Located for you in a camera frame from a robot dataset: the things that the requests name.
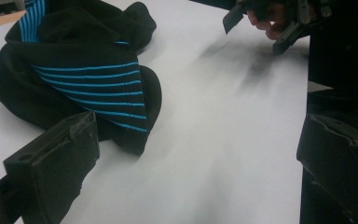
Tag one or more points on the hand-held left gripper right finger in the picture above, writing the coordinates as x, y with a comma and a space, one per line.
341, 168

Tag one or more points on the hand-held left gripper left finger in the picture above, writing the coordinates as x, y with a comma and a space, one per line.
52, 161

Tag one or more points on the black shorts with blue stripes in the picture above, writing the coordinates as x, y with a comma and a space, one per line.
84, 84

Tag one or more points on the white table mat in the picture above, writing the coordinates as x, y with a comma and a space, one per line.
217, 130

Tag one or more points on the wooden table board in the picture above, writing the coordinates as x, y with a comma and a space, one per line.
0, 19

